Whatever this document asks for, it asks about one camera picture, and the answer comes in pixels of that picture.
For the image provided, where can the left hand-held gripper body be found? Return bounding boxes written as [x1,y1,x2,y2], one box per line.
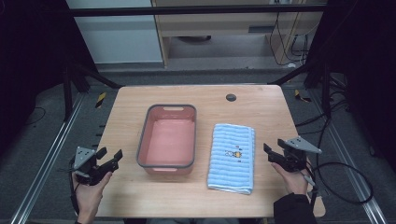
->
[68,146,108,187]

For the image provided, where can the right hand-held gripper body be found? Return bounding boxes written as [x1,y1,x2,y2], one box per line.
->
[273,135,323,174]

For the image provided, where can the light blue striped towel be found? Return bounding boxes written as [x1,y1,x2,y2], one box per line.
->
[206,122,256,196]

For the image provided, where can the pink basin with grey rim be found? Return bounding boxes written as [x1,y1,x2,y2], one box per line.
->
[135,104,197,175]

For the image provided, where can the person's right hand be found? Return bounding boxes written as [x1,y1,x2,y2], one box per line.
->
[270,161,313,196]

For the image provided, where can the person's left hand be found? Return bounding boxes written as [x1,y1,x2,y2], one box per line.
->
[71,171,113,222]

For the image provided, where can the yellow black tape marker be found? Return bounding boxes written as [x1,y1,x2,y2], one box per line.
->
[94,91,107,109]
[293,89,313,104]

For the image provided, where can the black metal stand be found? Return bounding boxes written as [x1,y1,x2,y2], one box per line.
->
[62,57,123,123]
[269,60,332,118]

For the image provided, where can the dark curtain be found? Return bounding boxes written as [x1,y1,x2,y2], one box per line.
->
[0,0,97,160]
[303,0,396,175]

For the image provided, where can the white cabinet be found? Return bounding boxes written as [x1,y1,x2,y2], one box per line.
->
[65,0,165,65]

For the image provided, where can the light wooden desk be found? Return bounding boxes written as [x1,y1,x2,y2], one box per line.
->
[150,0,329,68]

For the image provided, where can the black horizontal bar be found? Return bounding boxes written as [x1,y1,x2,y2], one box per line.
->
[68,3,329,18]

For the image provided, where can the aluminium floor rail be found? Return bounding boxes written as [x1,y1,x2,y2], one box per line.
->
[8,91,87,224]
[309,88,389,224]

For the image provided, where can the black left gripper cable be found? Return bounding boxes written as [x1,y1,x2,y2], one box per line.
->
[68,157,80,217]

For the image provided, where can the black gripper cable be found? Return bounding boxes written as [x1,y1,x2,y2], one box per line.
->
[68,157,80,217]
[306,161,375,216]

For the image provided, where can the black floor cables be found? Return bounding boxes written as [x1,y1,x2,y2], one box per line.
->
[294,74,354,136]

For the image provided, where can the thin black floor cable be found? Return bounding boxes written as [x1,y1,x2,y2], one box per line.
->
[23,106,48,127]

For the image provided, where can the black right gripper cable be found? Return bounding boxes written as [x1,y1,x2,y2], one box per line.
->
[306,161,375,216]

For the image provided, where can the black hanging cables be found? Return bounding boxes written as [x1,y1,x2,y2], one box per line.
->
[268,11,314,68]

